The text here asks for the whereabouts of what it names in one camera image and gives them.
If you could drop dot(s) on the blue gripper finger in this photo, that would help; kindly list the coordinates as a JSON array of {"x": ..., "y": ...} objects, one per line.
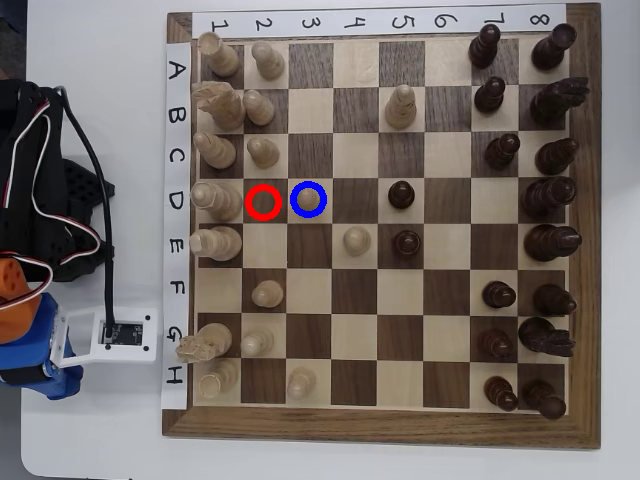
[{"x": 60, "y": 387}]

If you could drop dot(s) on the light wooden chess pawn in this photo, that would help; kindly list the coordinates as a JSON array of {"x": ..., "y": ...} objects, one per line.
[
  {"x": 267, "y": 60},
  {"x": 258, "y": 106},
  {"x": 257, "y": 341},
  {"x": 308, "y": 199},
  {"x": 267, "y": 292},
  {"x": 356, "y": 240},
  {"x": 262, "y": 151},
  {"x": 300, "y": 382}
]

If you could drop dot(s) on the black and orange robot arm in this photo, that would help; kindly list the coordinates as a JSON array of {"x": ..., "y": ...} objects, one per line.
[{"x": 20, "y": 230}]

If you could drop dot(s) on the light wooden chess knight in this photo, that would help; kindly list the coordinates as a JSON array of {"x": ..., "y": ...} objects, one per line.
[
  {"x": 204, "y": 341},
  {"x": 220, "y": 102}
]

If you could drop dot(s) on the light wooden chess rook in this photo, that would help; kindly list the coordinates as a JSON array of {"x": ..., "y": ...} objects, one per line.
[
  {"x": 218, "y": 54},
  {"x": 217, "y": 380}
]

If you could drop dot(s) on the light wooden chess king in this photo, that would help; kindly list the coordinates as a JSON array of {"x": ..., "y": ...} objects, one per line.
[{"x": 216, "y": 242}]

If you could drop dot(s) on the light wooden chess queen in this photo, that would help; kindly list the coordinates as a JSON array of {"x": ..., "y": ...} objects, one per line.
[{"x": 217, "y": 200}]

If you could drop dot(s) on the light wooden chess bishop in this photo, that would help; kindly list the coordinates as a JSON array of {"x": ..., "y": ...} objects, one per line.
[
  {"x": 401, "y": 106},
  {"x": 215, "y": 149}
]

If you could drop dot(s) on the wooden chessboard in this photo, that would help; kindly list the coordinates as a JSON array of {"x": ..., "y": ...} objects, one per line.
[{"x": 355, "y": 335}]

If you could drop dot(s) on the white letter label strip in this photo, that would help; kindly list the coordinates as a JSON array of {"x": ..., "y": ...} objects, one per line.
[{"x": 172, "y": 90}]

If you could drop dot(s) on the dark wooden chess pawn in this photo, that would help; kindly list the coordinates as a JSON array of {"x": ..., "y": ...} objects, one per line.
[
  {"x": 401, "y": 194},
  {"x": 502, "y": 150},
  {"x": 500, "y": 392},
  {"x": 490, "y": 94},
  {"x": 406, "y": 243},
  {"x": 498, "y": 294},
  {"x": 485, "y": 45},
  {"x": 495, "y": 342}
]

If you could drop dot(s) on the white number label strip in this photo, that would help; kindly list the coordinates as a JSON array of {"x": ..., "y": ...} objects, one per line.
[{"x": 335, "y": 20}]

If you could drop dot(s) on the dark wooden chess rook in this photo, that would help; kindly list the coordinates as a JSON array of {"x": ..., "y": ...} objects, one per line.
[
  {"x": 552, "y": 46},
  {"x": 544, "y": 398}
]

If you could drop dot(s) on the dark wooden chess knight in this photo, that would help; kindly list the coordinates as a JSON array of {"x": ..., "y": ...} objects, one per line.
[
  {"x": 557, "y": 100},
  {"x": 542, "y": 336}
]

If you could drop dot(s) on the dark wooden chess bishop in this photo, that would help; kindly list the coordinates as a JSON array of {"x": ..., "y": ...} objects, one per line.
[
  {"x": 555, "y": 155},
  {"x": 554, "y": 300}
]

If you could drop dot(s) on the dark wooden chess king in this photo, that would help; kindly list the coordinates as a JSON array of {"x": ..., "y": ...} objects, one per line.
[{"x": 552, "y": 242}]

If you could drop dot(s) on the dark wooden chess queen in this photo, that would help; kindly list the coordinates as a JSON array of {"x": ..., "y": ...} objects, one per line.
[{"x": 547, "y": 195}]

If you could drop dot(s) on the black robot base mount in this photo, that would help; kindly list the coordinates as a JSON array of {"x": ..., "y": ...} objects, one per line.
[{"x": 85, "y": 195}]

